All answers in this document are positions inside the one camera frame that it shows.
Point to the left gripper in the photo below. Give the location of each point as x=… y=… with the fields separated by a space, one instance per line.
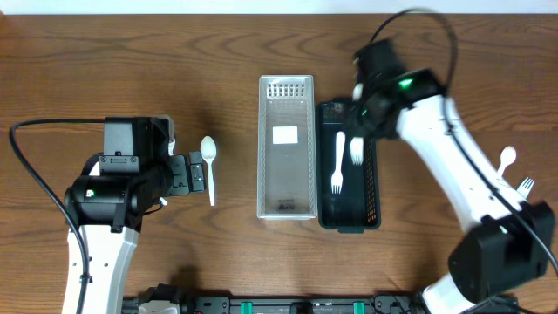
x=179 y=184

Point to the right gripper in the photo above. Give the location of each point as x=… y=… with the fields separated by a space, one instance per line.
x=351 y=121

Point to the white plastic fork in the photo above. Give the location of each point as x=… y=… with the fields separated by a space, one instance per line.
x=357 y=143
x=525 y=187
x=336 y=179

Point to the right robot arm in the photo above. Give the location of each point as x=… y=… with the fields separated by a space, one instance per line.
x=506 y=239

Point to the white plastic spoon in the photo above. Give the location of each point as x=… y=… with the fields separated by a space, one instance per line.
x=95 y=170
x=208 y=152
x=171 y=146
x=507 y=157

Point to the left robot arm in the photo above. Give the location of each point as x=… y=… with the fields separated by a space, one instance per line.
x=108 y=202

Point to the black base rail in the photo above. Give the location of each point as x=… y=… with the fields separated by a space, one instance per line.
x=171 y=299

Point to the black plastic mesh basket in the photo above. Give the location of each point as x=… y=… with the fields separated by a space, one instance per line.
x=357 y=207

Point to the clear plastic mesh basket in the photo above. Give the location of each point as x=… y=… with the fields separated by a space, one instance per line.
x=286 y=166

